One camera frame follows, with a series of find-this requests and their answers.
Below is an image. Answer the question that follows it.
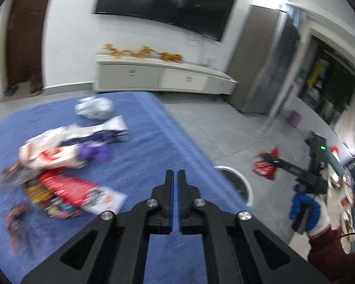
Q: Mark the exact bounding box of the clear red plastic wrapper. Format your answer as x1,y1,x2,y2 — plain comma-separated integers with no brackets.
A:
5,204,31,253

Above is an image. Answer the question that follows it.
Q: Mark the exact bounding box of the white TV cabinet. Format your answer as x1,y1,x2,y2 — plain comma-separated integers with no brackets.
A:
93,55,237,95

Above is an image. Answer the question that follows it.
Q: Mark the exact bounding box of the purple tissue packet wrapper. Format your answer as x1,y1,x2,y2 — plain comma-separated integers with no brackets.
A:
77,143,111,164

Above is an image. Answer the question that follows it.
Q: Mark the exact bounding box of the black wall television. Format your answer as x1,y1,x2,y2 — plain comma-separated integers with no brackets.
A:
95,0,235,42

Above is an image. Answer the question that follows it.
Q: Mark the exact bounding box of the dark red sleeve forearm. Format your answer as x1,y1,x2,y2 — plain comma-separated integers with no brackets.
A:
308,227,355,283

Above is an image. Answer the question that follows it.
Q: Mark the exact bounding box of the green chair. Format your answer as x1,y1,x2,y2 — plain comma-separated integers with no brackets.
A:
328,146,355,177

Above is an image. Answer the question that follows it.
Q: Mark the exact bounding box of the grey refrigerator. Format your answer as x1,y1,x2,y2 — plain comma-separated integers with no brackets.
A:
226,5,299,115

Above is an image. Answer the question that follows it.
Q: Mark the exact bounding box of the purple stool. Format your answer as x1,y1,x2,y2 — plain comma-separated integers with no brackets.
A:
287,110,302,128

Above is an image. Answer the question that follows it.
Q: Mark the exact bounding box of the white red snack packet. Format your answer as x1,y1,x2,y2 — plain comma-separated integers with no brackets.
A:
18,115,128,170

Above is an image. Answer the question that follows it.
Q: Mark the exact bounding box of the white printed plastic bag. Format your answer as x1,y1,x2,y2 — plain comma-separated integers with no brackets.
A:
74,96,115,120

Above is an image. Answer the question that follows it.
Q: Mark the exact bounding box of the red printed snack box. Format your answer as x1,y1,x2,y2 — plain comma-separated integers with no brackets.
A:
23,169,127,219

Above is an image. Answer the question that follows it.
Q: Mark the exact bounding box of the golden tiger ornament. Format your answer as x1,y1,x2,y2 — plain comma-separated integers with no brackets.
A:
158,52,183,63

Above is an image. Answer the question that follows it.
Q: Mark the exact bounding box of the white round trash bin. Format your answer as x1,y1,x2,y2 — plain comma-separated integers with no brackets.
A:
215,165,254,207

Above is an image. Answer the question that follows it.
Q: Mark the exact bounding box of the golden dragon ornament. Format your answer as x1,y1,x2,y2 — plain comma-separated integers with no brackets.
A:
102,43,154,58

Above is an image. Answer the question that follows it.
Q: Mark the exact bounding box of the red snack bag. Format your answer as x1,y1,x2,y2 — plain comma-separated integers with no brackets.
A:
253,147,280,180

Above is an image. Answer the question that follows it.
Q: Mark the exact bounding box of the dark brown door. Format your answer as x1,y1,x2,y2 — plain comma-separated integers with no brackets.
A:
6,0,49,93

